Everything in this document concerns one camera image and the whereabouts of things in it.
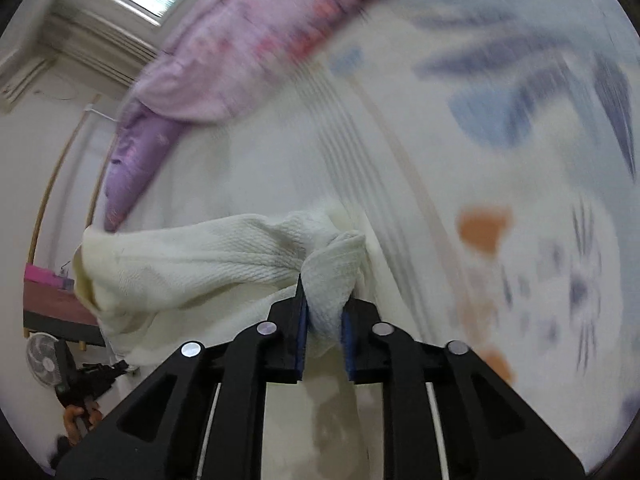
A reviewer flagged white knit sweater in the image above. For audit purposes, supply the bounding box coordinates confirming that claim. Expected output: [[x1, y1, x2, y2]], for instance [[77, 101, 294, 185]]
[[74, 199, 386, 480]]

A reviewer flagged pink box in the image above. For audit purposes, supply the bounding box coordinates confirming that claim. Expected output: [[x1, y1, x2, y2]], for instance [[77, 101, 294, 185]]
[[25, 264, 77, 291]]

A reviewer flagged person's left hand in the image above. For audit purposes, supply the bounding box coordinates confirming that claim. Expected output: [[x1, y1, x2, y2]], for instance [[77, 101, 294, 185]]
[[61, 404, 104, 447]]

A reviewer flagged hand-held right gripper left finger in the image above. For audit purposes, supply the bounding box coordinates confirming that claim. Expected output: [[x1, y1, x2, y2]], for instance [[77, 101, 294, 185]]
[[50, 274, 307, 480]]

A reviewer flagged curved wooden pole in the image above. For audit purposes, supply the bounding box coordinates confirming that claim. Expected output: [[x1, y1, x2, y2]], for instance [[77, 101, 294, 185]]
[[27, 105, 103, 262]]

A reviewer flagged white standing fan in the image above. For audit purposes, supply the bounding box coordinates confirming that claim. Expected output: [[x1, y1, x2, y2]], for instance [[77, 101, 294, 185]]
[[26, 332, 77, 408]]

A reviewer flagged purple floral quilt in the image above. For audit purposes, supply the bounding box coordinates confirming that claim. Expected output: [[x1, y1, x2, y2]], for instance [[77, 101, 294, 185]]
[[102, 0, 431, 234]]

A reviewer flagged dark red table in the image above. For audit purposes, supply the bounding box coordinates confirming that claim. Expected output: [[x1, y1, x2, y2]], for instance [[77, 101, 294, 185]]
[[22, 279, 107, 348]]

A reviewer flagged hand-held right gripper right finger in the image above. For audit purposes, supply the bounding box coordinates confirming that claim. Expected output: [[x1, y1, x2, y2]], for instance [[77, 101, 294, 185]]
[[341, 297, 588, 480]]

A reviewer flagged printed white bed sheet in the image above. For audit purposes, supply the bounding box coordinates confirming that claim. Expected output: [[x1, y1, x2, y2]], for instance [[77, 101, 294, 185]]
[[90, 0, 640, 476]]

